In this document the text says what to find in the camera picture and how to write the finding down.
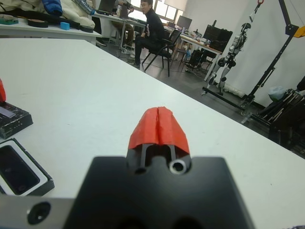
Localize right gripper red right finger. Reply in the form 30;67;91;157
158;106;191;167

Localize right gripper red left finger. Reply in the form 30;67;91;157
126;107;159;172

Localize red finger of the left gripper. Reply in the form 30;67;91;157
0;78;7;103

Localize black box lid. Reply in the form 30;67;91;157
0;101;33;140

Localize black box with white insert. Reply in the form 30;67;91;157
0;137;55;197

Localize teal flat object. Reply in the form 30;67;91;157
0;14;19;25

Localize white office desk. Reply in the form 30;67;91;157
164;26;224;82

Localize black tape roll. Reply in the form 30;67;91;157
27;19;48;28

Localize white side table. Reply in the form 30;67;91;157
0;18;103;45

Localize black office chair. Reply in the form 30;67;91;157
142;29;183;77

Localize blue puffer jacket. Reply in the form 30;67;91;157
41;0;63;17

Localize computer monitor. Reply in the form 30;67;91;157
202;24;221;45
177;15;193;29
220;28;233;47

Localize seated person in black sweater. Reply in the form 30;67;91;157
133;0;165;70

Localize white puffer jacket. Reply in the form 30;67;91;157
57;0;96;29

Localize silver humanoid robot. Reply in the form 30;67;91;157
206;22;252;96

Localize pale green bag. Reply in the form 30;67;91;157
268;85;289;102

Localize black strap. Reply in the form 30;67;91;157
0;10;93;33

